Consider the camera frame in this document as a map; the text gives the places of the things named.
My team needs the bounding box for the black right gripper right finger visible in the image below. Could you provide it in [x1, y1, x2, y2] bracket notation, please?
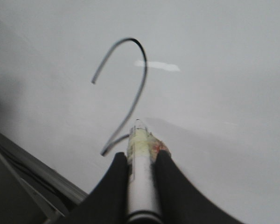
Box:
[155, 150, 241, 224]

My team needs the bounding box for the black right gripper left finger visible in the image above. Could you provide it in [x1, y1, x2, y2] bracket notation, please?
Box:
[56, 153, 128, 224]

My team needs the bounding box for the white black whiteboard marker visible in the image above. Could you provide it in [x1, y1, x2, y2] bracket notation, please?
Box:
[126, 119, 171, 224]

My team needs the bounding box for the grey aluminium whiteboard tray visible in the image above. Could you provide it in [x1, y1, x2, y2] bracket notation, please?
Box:
[0, 133, 87, 224]

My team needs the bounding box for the white glossy whiteboard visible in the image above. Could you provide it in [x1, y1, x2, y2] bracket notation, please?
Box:
[0, 0, 280, 224]

